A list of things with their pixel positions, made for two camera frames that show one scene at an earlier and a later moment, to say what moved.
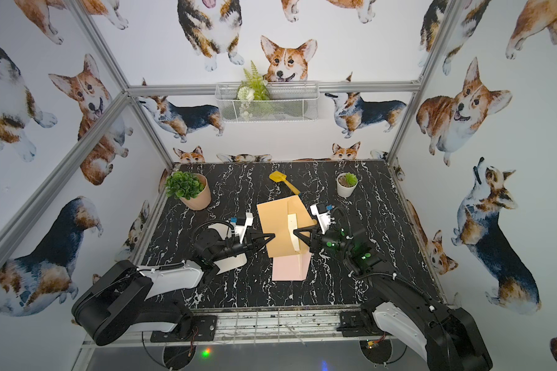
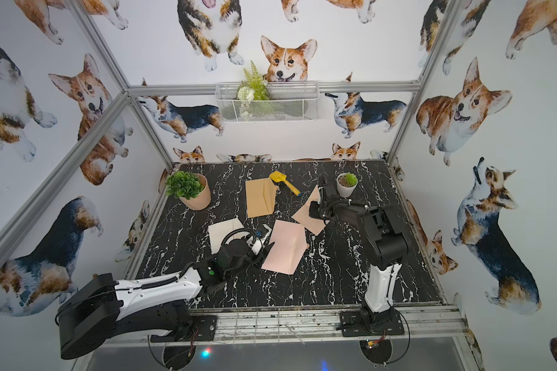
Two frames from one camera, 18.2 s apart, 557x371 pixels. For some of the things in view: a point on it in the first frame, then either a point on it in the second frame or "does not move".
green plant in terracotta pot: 192,188 does not move
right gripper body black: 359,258 -> 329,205
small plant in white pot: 346,182 does not move
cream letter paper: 292,226 -> 302,216
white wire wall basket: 256,101 does not move
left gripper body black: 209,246 -> 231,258
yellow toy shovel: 277,176 does not move
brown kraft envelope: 275,218 -> 261,196
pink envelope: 292,267 -> 289,246
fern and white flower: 254,88 does not move
